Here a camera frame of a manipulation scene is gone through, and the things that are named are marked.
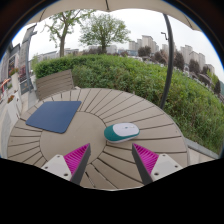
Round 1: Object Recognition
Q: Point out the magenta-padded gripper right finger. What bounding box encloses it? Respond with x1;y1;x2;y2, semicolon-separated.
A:
131;143;184;186

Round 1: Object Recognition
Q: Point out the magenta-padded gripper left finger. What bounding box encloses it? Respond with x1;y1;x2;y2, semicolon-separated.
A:
41;143;92;186

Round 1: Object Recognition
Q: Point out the white and teal computer mouse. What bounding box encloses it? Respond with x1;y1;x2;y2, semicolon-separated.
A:
103;122;141;144

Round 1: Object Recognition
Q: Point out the blue rectangular mouse pad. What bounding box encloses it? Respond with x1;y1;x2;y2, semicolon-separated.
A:
25;100;83;135

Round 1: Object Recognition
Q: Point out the slatted outdoor chair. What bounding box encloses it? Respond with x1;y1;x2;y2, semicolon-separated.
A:
34;69;76;101

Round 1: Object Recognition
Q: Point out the white flower planter box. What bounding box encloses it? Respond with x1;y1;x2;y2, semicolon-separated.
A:
5;94;23;127

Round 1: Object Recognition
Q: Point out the dark curved umbrella pole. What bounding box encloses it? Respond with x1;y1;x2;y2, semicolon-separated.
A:
158;13;176;110

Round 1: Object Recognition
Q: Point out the grey storefront building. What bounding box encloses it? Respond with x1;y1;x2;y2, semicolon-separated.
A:
0;24;38;101

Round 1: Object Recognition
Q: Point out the group of tall apartment buildings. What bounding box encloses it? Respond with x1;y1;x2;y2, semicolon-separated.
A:
128;34;216;75

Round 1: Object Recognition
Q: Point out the thin-crowned tree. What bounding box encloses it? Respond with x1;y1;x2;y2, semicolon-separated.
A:
44;9;96;59

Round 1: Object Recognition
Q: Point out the dense round-crowned tree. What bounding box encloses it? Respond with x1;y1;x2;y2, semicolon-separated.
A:
78;13;132;55

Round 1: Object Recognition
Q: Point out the beige umbrella canopy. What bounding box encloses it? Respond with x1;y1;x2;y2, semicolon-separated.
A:
26;0;202;33

